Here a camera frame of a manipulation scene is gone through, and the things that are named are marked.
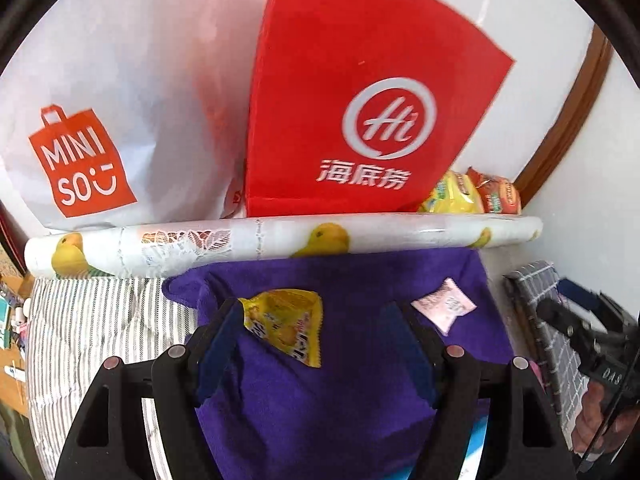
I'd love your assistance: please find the orange chip bag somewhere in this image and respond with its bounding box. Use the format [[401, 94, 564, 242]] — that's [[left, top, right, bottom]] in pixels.
[[467, 166, 522, 216]]

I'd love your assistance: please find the red paper bag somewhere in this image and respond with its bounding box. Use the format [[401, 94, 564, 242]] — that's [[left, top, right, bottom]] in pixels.
[[244, 0, 516, 217]]

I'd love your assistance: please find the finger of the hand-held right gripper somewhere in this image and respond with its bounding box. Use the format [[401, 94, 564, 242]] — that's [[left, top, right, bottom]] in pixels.
[[536, 297, 593, 343]]

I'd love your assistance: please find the blue and white box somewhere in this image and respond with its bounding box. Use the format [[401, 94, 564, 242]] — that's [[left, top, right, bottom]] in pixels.
[[462, 415, 493, 480]]

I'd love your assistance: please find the person's right hand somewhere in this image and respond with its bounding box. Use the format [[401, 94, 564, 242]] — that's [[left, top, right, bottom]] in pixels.
[[572, 380, 628, 466]]

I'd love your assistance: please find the purple towel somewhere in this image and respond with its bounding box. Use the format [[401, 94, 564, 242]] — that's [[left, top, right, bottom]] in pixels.
[[162, 249, 516, 480]]

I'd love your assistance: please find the yellow chip bag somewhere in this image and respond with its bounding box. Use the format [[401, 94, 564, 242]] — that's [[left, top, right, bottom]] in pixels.
[[417, 170, 483, 215]]

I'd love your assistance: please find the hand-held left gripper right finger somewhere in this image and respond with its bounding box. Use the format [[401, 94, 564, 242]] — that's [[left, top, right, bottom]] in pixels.
[[380, 301, 578, 480]]

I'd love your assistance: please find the small pale pink packet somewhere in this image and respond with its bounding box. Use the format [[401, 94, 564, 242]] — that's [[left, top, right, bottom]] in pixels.
[[411, 277, 477, 336]]

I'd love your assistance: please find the yellow snack packet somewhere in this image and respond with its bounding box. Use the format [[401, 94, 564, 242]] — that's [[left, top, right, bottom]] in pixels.
[[237, 289, 325, 368]]

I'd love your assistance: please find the brown wooden door frame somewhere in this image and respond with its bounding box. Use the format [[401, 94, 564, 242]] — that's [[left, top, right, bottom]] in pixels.
[[512, 25, 613, 196]]

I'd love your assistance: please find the white shopping bag orange logo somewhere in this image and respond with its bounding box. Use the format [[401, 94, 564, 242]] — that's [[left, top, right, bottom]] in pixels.
[[0, 0, 281, 233]]

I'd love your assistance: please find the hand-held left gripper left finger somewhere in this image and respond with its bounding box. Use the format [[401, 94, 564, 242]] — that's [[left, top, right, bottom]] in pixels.
[[54, 297, 246, 480]]

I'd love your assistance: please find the grey striped bedsheet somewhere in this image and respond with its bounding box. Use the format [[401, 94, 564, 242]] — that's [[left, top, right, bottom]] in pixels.
[[25, 275, 201, 480]]

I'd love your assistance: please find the white roll yellow fruit print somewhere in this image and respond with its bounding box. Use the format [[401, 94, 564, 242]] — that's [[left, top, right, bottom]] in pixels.
[[24, 214, 545, 278]]

